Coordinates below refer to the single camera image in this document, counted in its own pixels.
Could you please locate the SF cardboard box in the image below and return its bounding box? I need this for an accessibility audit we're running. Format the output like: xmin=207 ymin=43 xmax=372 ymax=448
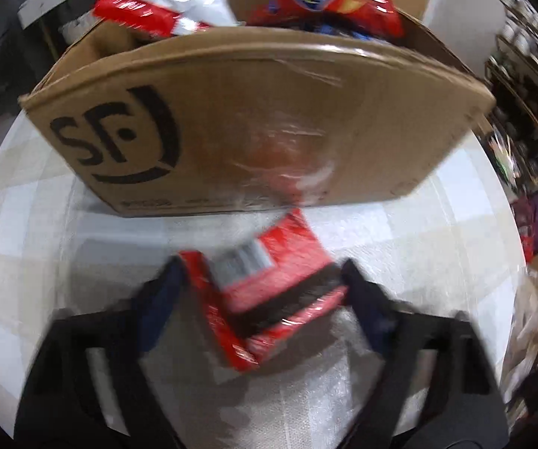
xmin=20 ymin=15 xmax=494 ymax=217

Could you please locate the shoe rack with shoes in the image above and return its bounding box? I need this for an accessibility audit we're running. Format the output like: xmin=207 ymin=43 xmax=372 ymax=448
xmin=482 ymin=0 xmax=538 ymax=196

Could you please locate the white red snack bag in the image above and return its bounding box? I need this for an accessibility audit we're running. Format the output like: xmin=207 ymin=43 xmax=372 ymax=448
xmin=93 ymin=0 xmax=238 ymax=39

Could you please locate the red snack packet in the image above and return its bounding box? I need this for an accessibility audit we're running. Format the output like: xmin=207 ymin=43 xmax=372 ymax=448
xmin=179 ymin=209 xmax=347 ymax=372

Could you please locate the checkered tablecloth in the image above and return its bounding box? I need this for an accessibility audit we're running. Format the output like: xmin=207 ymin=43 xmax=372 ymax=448
xmin=0 ymin=114 xmax=525 ymax=448

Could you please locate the red triangular chip bag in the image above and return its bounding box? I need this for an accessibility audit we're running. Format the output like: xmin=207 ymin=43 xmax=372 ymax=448
xmin=246 ymin=0 xmax=404 ymax=39

